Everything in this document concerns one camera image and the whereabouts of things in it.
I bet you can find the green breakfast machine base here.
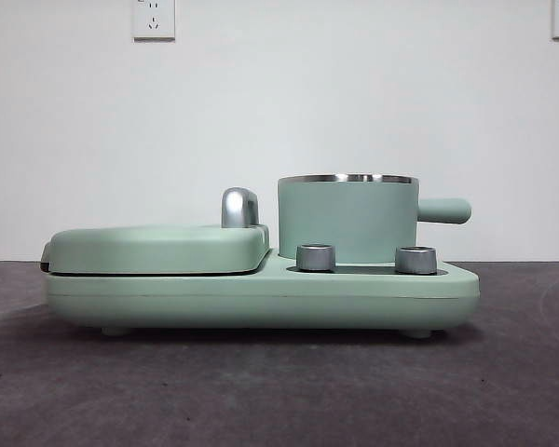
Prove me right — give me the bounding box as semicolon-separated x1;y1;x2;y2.
44;249;481;339

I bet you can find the silver control knob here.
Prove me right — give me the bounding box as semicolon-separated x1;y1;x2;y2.
394;245;437;275
295;243;335;272

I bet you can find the green steamer pot with handle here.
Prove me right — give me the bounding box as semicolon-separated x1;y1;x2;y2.
277;172;472;262

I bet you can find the chrome griddle cover handle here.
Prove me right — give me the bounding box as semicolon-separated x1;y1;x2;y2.
220;187;258;229

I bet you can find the green griddle cover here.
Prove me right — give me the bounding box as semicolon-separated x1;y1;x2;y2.
39;223;271;276

